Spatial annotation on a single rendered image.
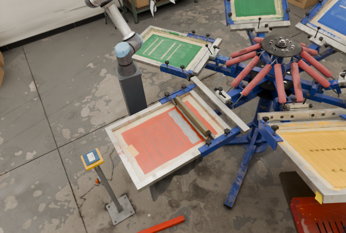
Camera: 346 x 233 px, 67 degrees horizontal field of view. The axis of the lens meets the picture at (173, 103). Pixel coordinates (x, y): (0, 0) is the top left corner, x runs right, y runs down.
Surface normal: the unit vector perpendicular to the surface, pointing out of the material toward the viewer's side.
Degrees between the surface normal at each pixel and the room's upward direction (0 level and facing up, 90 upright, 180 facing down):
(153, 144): 0
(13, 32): 90
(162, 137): 0
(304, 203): 0
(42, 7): 90
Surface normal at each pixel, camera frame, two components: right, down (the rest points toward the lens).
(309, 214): -0.07, -0.68
